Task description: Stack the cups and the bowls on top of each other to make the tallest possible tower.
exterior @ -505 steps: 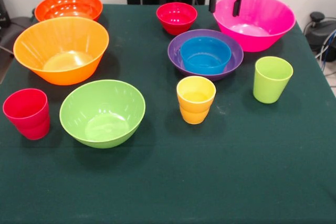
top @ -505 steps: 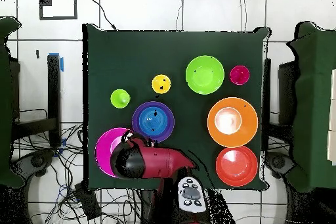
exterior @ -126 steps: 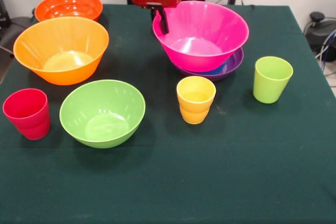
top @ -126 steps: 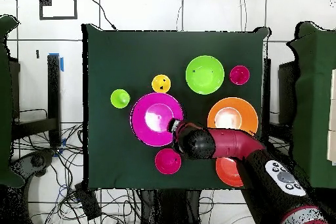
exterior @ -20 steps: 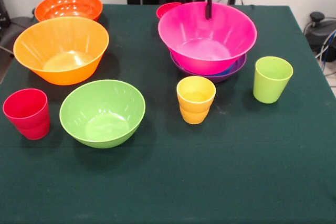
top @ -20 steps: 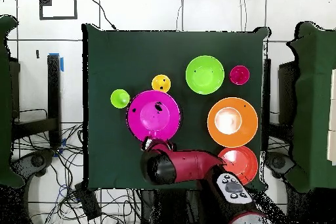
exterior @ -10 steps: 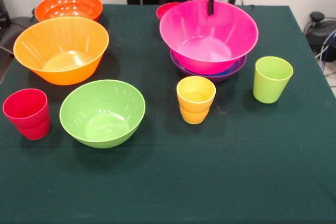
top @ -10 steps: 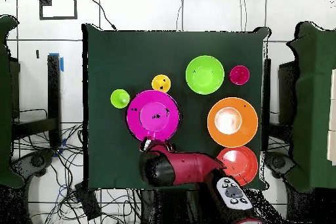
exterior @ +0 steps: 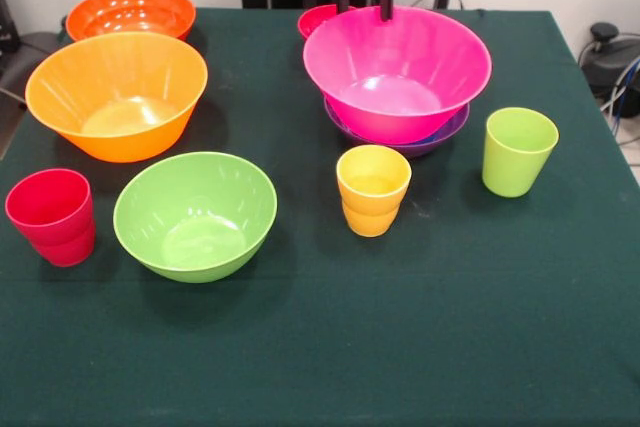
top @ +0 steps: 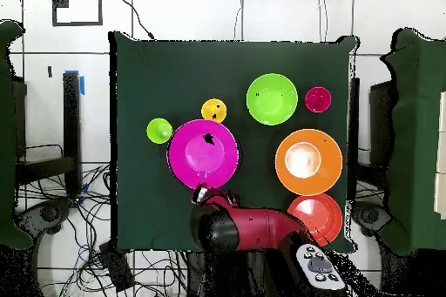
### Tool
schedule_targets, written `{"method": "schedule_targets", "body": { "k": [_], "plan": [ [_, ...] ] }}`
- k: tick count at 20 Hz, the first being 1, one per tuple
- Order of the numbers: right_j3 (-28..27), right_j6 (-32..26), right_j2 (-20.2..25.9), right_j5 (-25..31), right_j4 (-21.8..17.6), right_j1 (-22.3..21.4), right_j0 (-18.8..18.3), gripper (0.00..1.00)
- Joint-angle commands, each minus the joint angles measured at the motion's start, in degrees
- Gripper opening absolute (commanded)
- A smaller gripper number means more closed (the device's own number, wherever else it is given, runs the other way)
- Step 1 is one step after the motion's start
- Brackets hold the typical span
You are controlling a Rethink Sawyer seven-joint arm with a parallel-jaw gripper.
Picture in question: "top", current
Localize large pink bowl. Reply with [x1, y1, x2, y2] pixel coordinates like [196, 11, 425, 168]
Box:
[166, 118, 240, 191]

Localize large orange bowl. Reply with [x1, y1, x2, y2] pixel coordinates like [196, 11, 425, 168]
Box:
[274, 128, 344, 197]

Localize yellow cup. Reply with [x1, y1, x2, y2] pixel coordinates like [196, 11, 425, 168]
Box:
[200, 98, 228, 124]

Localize lime green bowl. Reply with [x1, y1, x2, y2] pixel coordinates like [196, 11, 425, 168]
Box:
[246, 72, 299, 126]

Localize lime green cup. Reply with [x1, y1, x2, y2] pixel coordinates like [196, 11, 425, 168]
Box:
[145, 118, 174, 145]

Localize dark green tablecloth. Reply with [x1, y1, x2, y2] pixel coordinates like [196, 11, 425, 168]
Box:
[108, 30, 360, 253]

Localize red-pink cup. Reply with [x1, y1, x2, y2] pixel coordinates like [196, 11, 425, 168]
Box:
[304, 86, 333, 114]

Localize red-orange bowl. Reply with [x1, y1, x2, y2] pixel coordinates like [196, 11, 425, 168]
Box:
[287, 192, 343, 247]

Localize blue tape strip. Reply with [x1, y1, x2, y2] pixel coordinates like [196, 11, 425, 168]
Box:
[64, 69, 85, 96]

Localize black floor box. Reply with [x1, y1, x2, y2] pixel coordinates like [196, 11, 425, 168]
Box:
[98, 240, 136, 293]

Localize black chair base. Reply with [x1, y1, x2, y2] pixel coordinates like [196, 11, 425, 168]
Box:
[15, 197, 74, 242]
[351, 200, 393, 239]

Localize green cloth side table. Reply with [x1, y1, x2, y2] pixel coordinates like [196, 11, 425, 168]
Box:
[381, 28, 446, 256]
[0, 19, 33, 251]

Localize black cable with plug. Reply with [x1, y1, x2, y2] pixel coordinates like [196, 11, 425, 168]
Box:
[116, 0, 156, 41]

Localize black metal frame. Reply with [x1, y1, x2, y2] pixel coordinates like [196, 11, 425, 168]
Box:
[13, 70, 83, 197]
[348, 77, 396, 204]

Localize thin grey cable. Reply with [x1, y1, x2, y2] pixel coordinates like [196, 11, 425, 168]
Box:
[317, 0, 328, 43]

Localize tangle of cables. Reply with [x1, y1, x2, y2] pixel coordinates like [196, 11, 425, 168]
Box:
[15, 143, 189, 297]

